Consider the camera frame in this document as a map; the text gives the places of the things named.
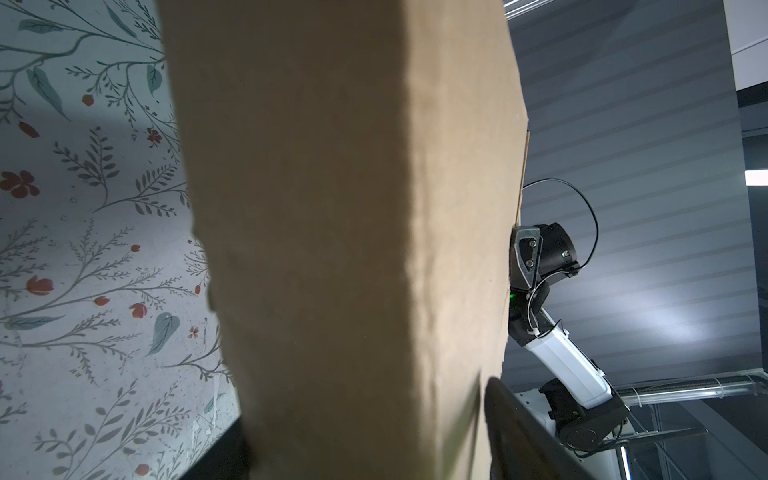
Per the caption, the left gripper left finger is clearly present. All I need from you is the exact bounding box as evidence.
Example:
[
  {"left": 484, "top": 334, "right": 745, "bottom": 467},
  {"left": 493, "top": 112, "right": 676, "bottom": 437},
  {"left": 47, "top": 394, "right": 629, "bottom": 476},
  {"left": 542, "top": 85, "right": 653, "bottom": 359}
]
[{"left": 180, "top": 419, "right": 251, "bottom": 480}]

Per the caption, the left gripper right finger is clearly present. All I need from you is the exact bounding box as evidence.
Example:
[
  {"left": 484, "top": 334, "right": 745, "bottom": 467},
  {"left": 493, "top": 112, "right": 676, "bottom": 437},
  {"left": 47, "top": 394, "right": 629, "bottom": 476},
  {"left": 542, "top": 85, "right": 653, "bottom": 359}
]
[{"left": 484, "top": 377, "right": 593, "bottom": 480}]

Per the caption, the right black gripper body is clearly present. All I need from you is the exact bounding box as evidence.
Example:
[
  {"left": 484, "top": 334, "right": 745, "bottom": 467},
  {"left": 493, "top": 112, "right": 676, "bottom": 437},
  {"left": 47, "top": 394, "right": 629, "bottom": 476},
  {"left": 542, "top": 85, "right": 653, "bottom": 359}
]
[{"left": 509, "top": 223, "right": 580, "bottom": 291}]

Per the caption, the brown cardboard box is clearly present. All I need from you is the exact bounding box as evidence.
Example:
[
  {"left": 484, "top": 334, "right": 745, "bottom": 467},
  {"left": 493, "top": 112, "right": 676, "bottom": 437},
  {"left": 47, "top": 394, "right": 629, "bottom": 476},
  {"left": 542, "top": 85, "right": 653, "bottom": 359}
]
[{"left": 158, "top": 1, "right": 528, "bottom": 479}]

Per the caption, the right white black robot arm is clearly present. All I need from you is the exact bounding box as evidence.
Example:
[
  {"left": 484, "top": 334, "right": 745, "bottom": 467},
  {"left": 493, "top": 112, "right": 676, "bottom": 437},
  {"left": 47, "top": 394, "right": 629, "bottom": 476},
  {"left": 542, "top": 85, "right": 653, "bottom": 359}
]
[{"left": 508, "top": 223, "right": 628, "bottom": 457}]

